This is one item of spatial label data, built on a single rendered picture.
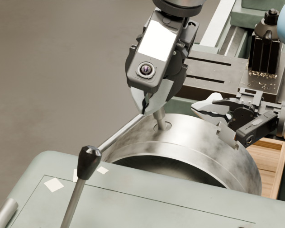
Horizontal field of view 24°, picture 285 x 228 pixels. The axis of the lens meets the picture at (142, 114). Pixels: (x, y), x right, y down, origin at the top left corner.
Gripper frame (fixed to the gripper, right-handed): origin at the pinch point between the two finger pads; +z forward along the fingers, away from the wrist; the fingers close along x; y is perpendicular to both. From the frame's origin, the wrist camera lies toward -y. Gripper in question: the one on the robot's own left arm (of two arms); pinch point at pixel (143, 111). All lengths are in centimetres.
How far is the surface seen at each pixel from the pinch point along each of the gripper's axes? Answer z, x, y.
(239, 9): 45, -5, 120
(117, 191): 11.9, -0.4, -6.6
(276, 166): 43, -29, 49
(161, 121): 12.0, -1.7, 13.2
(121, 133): 6.0, 2.4, -0.2
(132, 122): 6.6, 1.8, 3.9
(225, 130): 15.0, -13.2, 20.7
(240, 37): 51, -9, 113
